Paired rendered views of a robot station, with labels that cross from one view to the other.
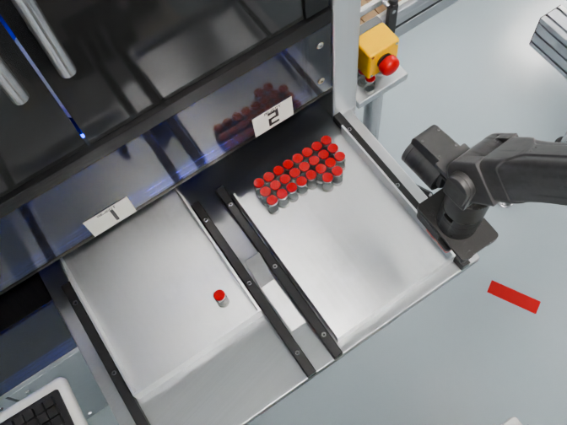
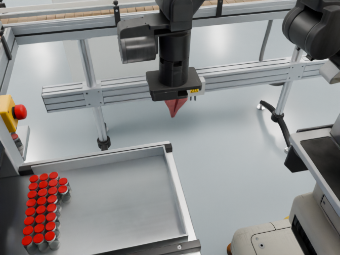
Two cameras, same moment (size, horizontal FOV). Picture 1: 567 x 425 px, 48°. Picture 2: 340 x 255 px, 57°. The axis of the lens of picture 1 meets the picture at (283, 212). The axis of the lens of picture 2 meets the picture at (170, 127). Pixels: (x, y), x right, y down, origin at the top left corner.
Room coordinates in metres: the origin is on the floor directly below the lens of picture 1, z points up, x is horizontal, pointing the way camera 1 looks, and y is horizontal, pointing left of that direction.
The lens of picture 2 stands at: (0.21, 0.26, 1.54)
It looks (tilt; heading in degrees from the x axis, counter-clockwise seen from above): 44 degrees down; 283
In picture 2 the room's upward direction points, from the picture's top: straight up
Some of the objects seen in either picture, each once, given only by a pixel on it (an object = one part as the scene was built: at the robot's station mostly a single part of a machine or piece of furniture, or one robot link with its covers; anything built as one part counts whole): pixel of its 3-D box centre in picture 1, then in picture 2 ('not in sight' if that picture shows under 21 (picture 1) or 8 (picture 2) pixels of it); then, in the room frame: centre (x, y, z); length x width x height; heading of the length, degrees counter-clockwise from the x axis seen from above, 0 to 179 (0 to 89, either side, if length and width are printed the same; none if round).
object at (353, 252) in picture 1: (340, 227); (103, 201); (0.45, -0.10, 0.90); 0.34 x 0.26 x 0.04; 25
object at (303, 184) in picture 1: (306, 183); (54, 208); (0.55, -0.05, 0.90); 0.18 x 0.02 x 0.05; 115
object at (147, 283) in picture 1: (153, 279); not in sight; (0.42, 0.26, 0.90); 0.34 x 0.26 x 0.04; 24
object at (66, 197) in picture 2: (327, 182); (65, 194); (0.55, -0.09, 0.90); 0.02 x 0.02 x 0.05
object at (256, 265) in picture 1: (275, 291); not in sight; (0.35, 0.04, 0.91); 0.14 x 0.03 x 0.06; 25
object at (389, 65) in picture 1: (387, 63); (18, 112); (0.73, -0.25, 0.99); 0.04 x 0.04 x 0.04; 24
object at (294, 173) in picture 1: (299, 174); (44, 210); (0.58, -0.05, 0.90); 0.18 x 0.02 x 0.05; 115
